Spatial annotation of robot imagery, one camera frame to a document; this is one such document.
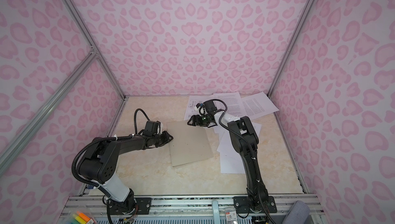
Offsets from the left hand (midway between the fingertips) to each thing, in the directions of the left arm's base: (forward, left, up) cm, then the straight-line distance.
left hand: (173, 136), depth 95 cm
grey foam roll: (-41, -60, +2) cm, 73 cm away
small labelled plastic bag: (-41, -30, 0) cm, 51 cm away
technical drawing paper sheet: (+31, -11, -3) cm, 33 cm away
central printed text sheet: (+26, -43, -3) cm, 50 cm away
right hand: (+9, -13, +2) cm, 16 cm away
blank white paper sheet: (-15, -34, -3) cm, 37 cm away
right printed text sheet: (+26, -60, -3) cm, 65 cm away
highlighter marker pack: (-41, +38, 0) cm, 56 cm away
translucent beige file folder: (-4, -9, -2) cm, 10 cm away
